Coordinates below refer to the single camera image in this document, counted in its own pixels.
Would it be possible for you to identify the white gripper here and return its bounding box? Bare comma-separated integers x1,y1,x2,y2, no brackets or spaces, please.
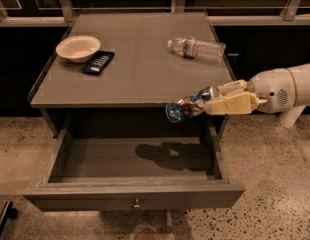
204,68,296,115

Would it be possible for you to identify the blue silver redbull can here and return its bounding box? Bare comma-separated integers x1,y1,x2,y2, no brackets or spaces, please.
165,86,219,123

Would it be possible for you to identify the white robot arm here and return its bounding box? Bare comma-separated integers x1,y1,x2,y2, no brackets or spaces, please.
204,63,310,128

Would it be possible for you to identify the open grey top drawer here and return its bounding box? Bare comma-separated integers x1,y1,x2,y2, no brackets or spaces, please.
24,128,245,212

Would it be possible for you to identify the grey drawer cabinet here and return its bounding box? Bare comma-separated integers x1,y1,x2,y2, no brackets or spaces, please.
29,12,235,135

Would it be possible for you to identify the silver drawer knob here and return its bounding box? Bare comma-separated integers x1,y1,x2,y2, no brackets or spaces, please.
132,198,142,210

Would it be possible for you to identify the clear plastic water bottle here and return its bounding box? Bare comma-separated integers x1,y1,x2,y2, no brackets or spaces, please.
167,37,226,63

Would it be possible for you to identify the dark blue snack packet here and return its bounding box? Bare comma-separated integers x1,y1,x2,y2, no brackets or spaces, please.
81,51,115,74

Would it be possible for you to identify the white paper bowl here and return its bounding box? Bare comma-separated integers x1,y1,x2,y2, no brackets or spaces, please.
56,35,101,63

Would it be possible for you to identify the black caster base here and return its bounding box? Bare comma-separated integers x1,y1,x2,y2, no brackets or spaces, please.
0,201,18,237

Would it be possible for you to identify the metal railing frame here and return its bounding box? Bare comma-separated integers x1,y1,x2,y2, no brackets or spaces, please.
0,0,310,26

